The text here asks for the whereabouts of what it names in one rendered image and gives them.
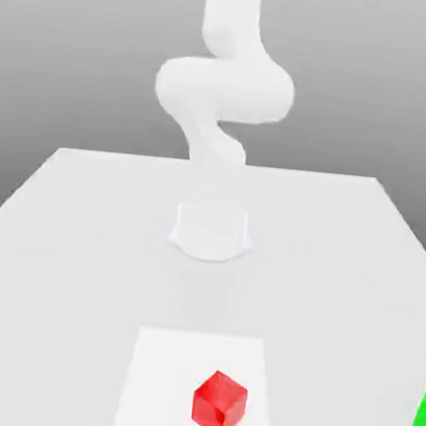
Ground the small red cube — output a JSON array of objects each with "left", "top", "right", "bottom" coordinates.
[{"left": 190, "top": 368, "right": 251, "bottom": 426}]

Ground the small green cube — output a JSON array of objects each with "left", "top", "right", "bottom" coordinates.
[{"left": 410, "top": 379, "right": 426, "bottom": 426}]

